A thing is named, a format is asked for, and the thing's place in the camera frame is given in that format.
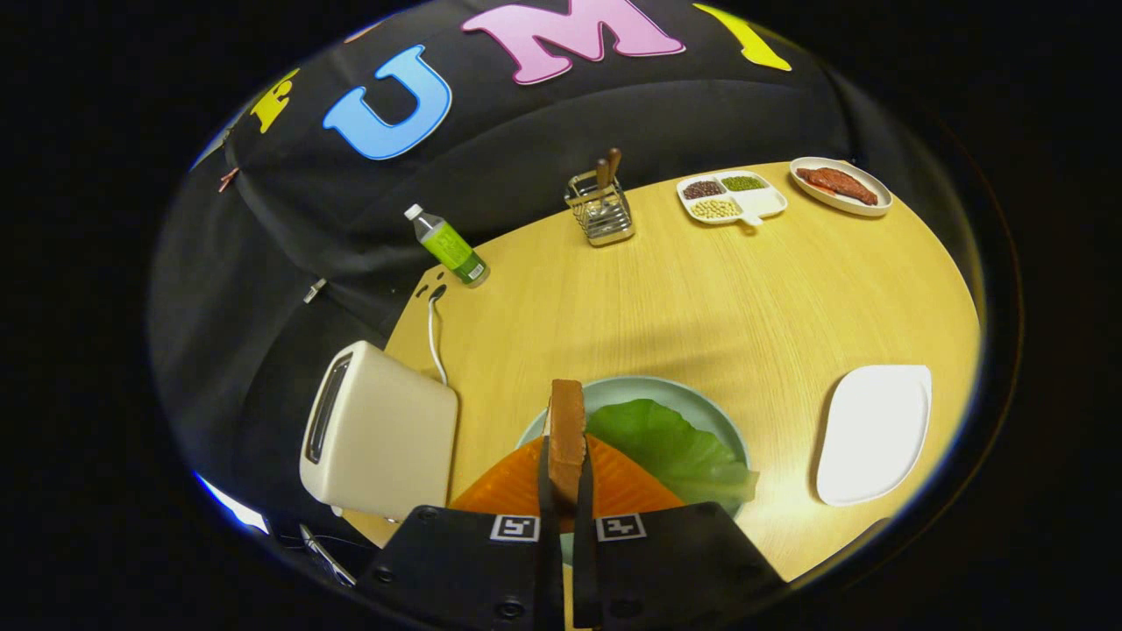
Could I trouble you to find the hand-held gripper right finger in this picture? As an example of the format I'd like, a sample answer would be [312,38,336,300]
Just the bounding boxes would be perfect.
[574,436,785,630]

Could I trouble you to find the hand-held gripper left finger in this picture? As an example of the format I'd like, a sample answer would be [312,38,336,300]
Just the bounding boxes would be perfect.
[355,436,566,630]

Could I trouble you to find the toasted bread slice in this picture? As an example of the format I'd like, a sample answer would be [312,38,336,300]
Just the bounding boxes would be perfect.
[545,379,588,518]

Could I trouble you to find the green lettuce leaf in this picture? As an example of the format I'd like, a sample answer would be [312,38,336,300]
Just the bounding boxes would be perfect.
[586,399,760,518]

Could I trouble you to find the light green round plate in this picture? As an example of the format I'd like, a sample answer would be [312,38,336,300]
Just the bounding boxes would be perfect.
[515,376,753,566]

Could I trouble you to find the white toaster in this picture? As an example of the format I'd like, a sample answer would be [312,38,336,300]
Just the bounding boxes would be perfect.
[299,340,460,521]

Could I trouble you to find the green drink bottle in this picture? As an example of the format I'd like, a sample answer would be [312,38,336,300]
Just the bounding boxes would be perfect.
[404,203,491,288]

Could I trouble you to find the white rounded square plate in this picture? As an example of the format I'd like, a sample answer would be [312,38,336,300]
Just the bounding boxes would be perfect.
[815,364,933,507]

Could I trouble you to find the metal utensil holder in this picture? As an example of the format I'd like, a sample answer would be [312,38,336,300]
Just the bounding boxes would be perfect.
[565,171,636,248]

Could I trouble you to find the white divided dish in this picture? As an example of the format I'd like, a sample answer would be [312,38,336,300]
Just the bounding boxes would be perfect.
[676,170,789,228]

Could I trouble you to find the white oval plate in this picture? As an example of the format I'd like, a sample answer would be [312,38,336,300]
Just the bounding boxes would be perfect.
[789,156,894,218]

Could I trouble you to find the red meat piece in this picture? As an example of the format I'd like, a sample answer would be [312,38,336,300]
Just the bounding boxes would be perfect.
[796,167,879,208]

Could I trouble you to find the white toaster cable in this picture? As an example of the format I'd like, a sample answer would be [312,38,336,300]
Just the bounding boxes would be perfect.
[426,285,450,386]

